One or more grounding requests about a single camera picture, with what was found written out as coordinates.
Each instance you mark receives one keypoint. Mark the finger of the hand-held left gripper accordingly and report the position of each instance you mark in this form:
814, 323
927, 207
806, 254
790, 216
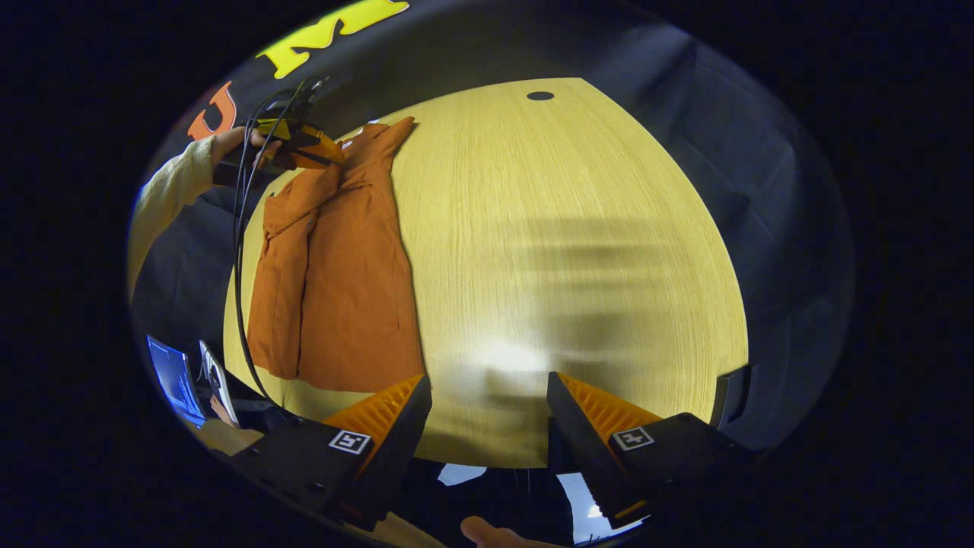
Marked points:
312, 135
323, 158

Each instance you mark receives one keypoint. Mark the orange button-up garment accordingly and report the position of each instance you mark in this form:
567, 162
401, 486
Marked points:
350, 266

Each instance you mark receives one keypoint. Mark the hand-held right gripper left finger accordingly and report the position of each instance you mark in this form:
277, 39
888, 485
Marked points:
403, 441

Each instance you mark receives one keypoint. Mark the white desk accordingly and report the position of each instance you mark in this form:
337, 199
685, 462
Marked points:
217, 373

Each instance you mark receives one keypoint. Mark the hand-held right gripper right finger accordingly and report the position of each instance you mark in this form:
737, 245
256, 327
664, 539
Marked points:
571, 441

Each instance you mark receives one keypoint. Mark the blue lit computer monitor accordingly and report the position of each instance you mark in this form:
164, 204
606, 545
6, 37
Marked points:
173, 377

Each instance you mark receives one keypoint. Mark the black backdrop cloth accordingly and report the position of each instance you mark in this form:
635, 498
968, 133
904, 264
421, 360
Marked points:
723, 152

